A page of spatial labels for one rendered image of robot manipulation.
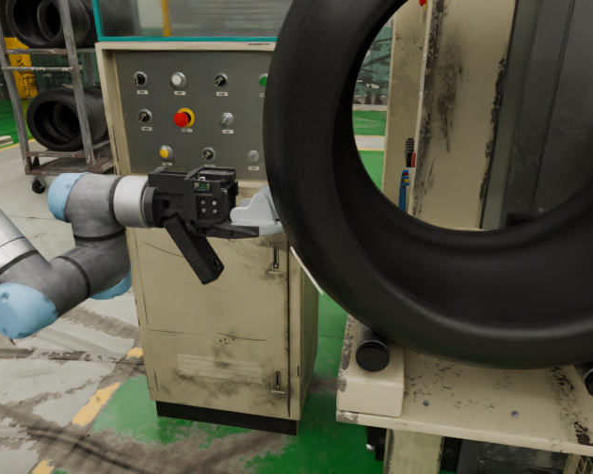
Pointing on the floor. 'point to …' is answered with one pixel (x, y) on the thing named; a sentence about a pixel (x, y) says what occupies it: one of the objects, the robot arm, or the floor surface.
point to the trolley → (73, 132)
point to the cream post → (453, 150)
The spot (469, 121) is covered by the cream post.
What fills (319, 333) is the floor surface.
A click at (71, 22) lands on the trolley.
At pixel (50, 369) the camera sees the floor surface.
